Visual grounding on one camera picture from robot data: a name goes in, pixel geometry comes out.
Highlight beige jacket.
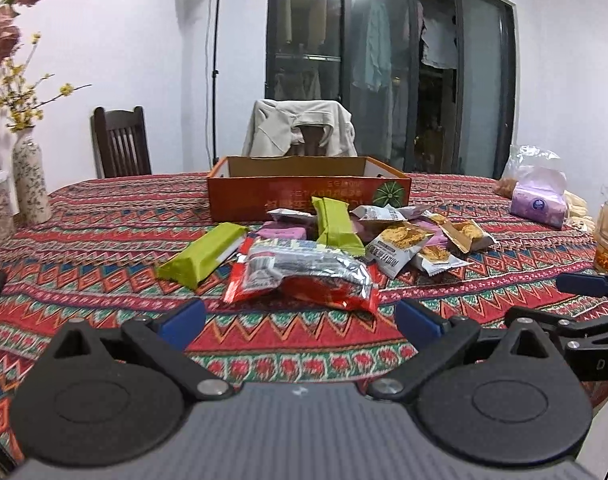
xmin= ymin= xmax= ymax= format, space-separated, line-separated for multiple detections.
xmin=241 ymin=99 xmax=359 ymax=157

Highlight red silver snack bag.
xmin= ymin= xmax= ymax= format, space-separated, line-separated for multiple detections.
xmin=223 ymin=237 xmax=381 ymax=318

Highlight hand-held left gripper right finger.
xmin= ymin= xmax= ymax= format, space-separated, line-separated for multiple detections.
xmin=366 ymin=300 xmax=560 ymax=403

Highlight small white snack packet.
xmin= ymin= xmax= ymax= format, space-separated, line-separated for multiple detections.
xmin=267 ymin=207 xmax=317 ymax=226
xmin=350 ymin=204 xmax=431 ymax=223

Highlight white floss cake packet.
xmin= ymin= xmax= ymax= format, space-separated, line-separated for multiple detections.
xmin=411 ymin=245 xmax=474 ymax=277
xmin=365 ymin=224 xmax=437 ymax=280

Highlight white hanging garment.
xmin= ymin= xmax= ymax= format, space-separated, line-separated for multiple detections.
xmin=420 ymin=15 xmax=458 ymax=68

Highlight clear plastic bag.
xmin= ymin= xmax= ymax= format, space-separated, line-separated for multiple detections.
xmin=494 ymin=144 xmax=567 ymax=198

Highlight dark wooden chair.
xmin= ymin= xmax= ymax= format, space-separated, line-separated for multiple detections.
xmin=286 ymin=125 xmax=329 ymax=157
xmin=91 ymin=106 xmax=152 ymax=178

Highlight black floor lamp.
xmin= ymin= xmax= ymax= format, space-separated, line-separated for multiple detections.
xmin=206 ymin=0 xmax=241 ymax=168

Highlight green snack packet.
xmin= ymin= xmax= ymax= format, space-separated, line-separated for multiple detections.
xmin=311 ymin=196 xmax=365 ymax=257
xmin=155 ymin=222 xmax=248 ymax=291

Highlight purple tissue pack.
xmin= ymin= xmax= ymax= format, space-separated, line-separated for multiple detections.
xmin=510 ymin=167 xmax=569 ymax=230

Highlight light blue hanging shirt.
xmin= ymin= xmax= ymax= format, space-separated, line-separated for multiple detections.
xmin=353 ymin=2 xmax=393 ymax=92

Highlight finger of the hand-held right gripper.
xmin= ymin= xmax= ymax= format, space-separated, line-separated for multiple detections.
xmin=556 ymin=270 xmax=608 ymax=307
xmin=504 ymin=305 xmax=608 ymax=357

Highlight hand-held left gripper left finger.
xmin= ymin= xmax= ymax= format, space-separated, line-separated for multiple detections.
xmin=48 ymin=297 xmax=235 ymax=403

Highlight yellow flower branches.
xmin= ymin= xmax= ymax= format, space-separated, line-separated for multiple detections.
xmin=0 ymin=32 xmax=92 ymax=133

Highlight floral ceramic vase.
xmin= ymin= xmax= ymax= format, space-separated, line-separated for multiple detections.
xmin=12 ymin=127 xmax=53 ymax=224

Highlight brown floss cake packet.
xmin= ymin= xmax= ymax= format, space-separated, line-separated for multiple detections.
xmin=440 ymin=219 xmax=497 ymax=254

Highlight orange cardboard box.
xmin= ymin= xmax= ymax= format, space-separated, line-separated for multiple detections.
xmin=207 ymin=156 xmax=412 ymax=223

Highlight white bread bag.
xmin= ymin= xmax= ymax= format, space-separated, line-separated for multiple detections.
xmin=564 ymin=191 xmax=596 ymax=233

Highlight patterned red tablecloth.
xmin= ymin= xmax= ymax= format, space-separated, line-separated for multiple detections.
xmin=0 ymin=171 xmax=608 ymax=466

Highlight glass sliding door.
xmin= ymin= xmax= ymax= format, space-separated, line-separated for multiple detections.
xmin=266 ymin=0 xmax=517 ymax=178

